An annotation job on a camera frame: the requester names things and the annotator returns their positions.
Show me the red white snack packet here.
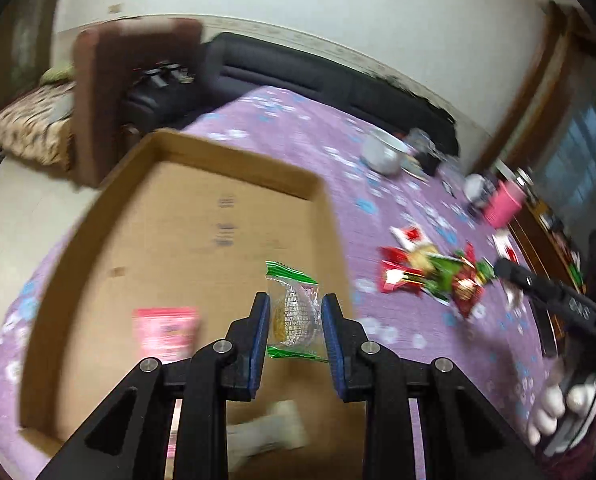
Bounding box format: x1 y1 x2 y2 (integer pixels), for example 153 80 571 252
389 224 432 252

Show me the white gloved right hand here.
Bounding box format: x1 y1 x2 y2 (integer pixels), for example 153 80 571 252
526 359 596 454

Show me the black sofa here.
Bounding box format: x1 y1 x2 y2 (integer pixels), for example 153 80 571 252
118 32 460 156

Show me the pink snack packet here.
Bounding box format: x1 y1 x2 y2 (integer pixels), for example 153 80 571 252
132 307 200 364

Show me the patterned daybed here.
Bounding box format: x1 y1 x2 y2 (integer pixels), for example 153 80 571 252
0 65 76 171

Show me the white wrapped snack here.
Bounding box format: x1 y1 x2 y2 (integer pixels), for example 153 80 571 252
226 400 309 472

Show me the dark red foil snack packet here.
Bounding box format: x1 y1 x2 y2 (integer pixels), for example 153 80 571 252
451 243 488 318

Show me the clear green-edged snack packet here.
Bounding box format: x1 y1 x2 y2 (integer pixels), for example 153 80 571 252
266 260 327 363

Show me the wooden side cabinet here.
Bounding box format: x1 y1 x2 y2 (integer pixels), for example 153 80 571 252
508 202 584 359

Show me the brown armchair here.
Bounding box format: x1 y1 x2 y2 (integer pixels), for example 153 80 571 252
71 16 202 188

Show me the pink knitted-sleeve bottle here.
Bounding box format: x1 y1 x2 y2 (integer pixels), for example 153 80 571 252
484 168 533 230

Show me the green snack packet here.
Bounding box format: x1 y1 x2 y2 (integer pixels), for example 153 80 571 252
424 252 494 304

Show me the cardboard box tray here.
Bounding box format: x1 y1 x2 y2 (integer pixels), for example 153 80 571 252
19 130 364 479

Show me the purple floral tablecloth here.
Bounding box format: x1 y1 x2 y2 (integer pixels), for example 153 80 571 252
0 84 564 480

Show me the white ceramic mug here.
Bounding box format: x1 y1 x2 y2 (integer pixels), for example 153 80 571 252
361 128 408 177

